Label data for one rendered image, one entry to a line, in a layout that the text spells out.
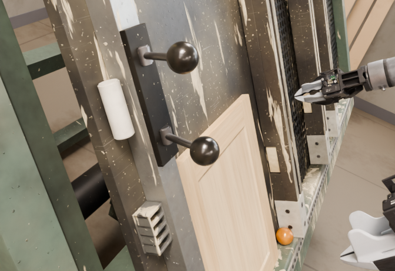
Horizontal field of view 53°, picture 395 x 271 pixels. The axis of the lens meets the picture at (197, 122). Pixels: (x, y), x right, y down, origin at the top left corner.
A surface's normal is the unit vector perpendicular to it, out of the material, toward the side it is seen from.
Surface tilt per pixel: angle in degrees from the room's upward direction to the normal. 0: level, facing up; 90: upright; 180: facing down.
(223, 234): 56
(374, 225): 85
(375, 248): 92
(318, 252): 0
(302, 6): 90
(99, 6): 90
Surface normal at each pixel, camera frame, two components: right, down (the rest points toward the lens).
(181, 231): 0.88, -0.04
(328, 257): 0.30, -0.78
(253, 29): -0.43, 0.40
